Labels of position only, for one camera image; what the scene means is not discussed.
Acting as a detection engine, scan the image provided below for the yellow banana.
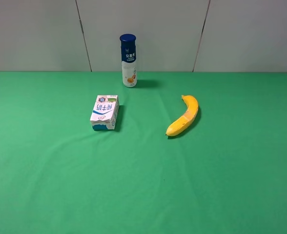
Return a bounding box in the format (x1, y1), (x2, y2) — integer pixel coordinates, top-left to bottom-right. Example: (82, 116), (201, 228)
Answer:
(165, 95), (199, 137)

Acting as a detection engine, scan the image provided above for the white blue milk carton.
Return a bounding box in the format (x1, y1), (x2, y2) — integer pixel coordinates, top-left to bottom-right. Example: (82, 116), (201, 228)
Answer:
(90, 95), (120, 131)

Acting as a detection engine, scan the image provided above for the blue capped yogurt bottle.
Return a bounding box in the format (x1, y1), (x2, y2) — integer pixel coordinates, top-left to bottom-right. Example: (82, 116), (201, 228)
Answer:
(120, 34), (137, 88)

